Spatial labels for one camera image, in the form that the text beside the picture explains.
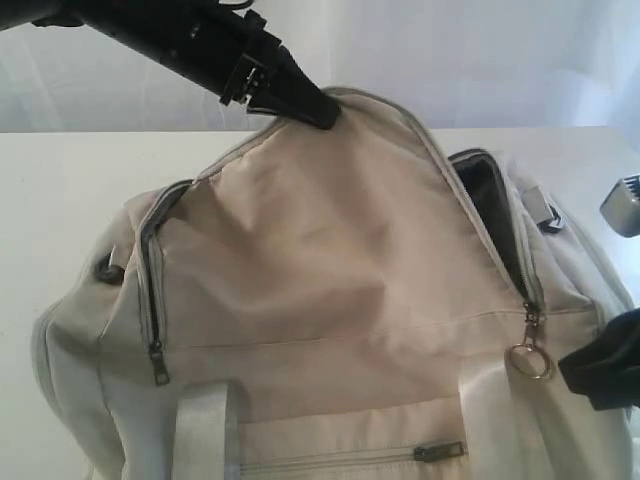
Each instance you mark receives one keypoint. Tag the dark metal zipper slider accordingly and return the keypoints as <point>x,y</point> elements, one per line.
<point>534,324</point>

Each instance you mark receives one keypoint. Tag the beige fabric duffel bag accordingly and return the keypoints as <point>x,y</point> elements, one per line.
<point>328,301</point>

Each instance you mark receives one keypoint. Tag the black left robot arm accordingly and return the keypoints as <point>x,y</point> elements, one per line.
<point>147,27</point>

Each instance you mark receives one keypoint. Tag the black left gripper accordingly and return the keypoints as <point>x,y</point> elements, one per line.
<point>224,47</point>

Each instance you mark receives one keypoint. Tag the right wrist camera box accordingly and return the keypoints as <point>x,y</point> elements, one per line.
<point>620,209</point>

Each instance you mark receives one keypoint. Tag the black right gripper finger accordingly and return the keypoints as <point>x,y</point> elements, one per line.
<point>606,370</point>

